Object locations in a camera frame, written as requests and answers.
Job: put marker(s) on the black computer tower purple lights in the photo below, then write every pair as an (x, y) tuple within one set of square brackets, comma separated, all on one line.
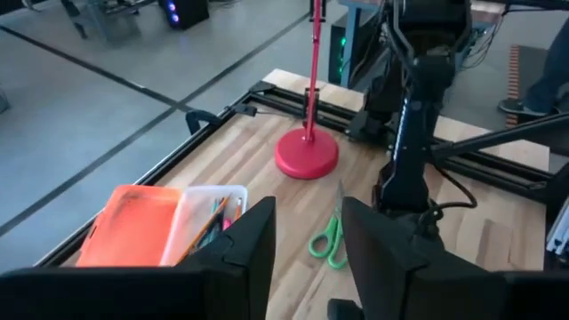
[(191, 13)]

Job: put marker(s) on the grey workbench wooden top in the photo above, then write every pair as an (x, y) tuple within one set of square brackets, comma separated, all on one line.
[(102, 22)]

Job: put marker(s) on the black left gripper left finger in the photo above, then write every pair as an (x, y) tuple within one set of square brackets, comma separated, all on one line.
[(200, 289)]

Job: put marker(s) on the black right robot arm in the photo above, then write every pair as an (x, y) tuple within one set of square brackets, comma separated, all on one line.
[(409, 155)]

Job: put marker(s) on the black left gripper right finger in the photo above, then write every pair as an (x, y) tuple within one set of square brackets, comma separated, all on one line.
[(400, 284)]

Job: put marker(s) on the black pen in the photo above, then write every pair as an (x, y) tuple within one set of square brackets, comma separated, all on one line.
[(211, 237)]

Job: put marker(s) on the orange black striped floor strip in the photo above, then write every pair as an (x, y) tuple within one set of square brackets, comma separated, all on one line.
[(513, 84)]

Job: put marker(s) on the black computer tower green lights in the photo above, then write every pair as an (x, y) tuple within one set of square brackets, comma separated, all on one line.
[(338, 58)]

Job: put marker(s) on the pink marker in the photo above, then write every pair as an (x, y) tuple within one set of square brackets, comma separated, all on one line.
[(226, 223)]

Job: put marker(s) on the clear pencil box orange lid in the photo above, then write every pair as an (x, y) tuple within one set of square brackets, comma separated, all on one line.
[(129, 226)]

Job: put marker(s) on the orange pencil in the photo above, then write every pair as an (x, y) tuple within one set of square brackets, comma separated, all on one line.
[(204, 229)]

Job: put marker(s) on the person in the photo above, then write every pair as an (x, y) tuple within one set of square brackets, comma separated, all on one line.
[(551, 75)]

